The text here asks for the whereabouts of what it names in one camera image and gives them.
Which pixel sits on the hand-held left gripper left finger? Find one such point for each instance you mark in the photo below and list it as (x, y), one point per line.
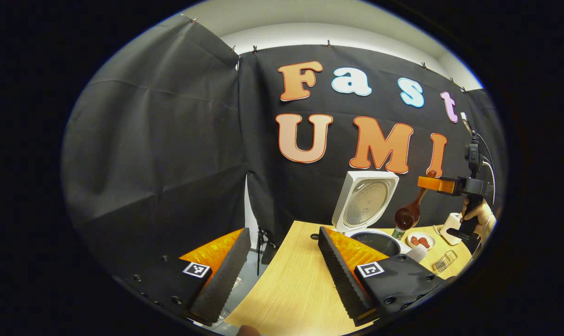
(219, 280)

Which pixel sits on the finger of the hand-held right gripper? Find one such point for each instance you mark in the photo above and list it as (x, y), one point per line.
(438, 185)

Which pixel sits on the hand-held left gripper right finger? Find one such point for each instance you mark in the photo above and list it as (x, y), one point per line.
(342, 280)

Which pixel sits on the wooden spoon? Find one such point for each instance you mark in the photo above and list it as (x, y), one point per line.
(409, 215)

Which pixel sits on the white rice cooker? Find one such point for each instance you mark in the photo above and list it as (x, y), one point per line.
(366, 200)

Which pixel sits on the white toaster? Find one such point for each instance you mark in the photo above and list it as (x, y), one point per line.
(449, 226)

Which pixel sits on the black tripod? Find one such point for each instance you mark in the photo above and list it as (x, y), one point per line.
(264, 247)

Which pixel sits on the white round plate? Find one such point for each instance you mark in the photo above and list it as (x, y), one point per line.
(422, 241)

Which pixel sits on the red meat piece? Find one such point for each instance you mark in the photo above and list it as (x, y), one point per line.
(416, 241)
(425, 242)

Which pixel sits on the clear plastic bottle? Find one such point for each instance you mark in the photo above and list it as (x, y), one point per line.
(398, 233)

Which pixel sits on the black backdrop cloth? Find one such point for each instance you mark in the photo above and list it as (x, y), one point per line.
(146, 154)

